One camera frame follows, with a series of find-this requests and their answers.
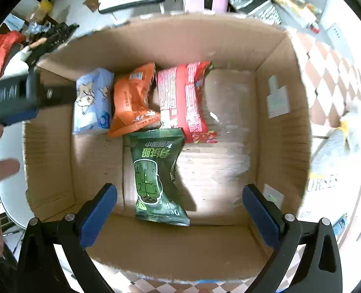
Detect black and white patterned cloth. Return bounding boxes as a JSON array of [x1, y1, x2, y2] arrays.
[[222, 0, 282, 25]]

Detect green snack packet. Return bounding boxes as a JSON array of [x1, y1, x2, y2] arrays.
[[125, 128, 191, 227]]

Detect white paper sheet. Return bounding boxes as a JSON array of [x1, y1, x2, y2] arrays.
[[326, 23, 344, 41]]

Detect white plastic bag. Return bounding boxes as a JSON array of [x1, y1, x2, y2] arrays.
[[307, 99, 361, 196]]

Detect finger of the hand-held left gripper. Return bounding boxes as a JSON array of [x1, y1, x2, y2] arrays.
[[24, 23, 81, 66], [39, 85, 77, 108]]

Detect person's left hand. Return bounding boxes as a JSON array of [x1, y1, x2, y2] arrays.
[[0, 124, 21, 257]]

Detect orange snack packet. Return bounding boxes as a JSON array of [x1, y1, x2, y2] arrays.
[[108, 62, 162, 138]]

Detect light blue tissue packet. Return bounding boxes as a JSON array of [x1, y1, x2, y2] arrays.
[[72, 67, 114, 135]]

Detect yellow snack packets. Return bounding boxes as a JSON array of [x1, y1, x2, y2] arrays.
[[270, 0, 323, 34]]

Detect brown cardboard box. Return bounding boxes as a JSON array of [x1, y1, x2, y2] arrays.
[[22, 13, 313, 284]]

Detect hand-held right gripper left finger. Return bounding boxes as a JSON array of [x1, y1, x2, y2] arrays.
[[17, 183, 118, 293]]

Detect red plastic bag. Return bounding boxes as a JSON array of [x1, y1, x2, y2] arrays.
[[0, 31, 26, 84]]

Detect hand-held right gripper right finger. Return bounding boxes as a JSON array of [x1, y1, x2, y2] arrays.
[[242, 184, 343, 293]]

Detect red snack packet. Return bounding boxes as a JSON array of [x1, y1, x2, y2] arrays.
[[155, 61, 219, 144]]

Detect brown cardboard scrap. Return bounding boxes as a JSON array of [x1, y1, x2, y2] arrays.
[[82, 0, 101, 12]]

